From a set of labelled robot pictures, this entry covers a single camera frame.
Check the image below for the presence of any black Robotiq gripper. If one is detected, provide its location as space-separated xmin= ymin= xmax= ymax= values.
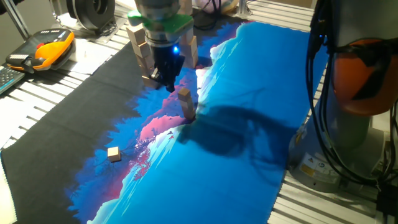
xmin=150 ymin=43 xmax=186 ymax=93

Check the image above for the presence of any person's black sleeved forearm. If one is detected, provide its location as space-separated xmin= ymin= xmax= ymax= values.
xmin=0 ymin=0 xmax=24 ymax=16

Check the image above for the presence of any purple plastic bag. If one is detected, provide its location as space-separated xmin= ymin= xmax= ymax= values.
xmin=192 ymin=0 xmax=233 ymax=15

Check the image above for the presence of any black round spool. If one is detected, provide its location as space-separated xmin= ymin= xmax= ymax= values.
xmin=66 ymin=0 xmax=116 ymax=32

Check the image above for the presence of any blue landscape printed mat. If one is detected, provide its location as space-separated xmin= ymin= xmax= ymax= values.
xmin=0 ymin=7 xmax=329 ymax=224

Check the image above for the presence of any orange black teach pendant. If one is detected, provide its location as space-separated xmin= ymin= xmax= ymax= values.
xmin=5 ymin=27 xmax=76 ymax=75

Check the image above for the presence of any black computer keyboard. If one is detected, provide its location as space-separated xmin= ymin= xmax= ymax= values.
xmin=0 ymin=64 xmax=26 ymax=96

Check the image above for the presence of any aluminium frame post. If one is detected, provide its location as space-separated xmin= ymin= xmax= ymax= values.
xmin=2 ymin=0 xmax=32 ymax=40
xmin=235 ymin=0 xmax=253 ymax=17

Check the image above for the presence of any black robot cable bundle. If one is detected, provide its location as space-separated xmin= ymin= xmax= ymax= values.
xmin=306 ymin=0 xmax=398 ymax=218

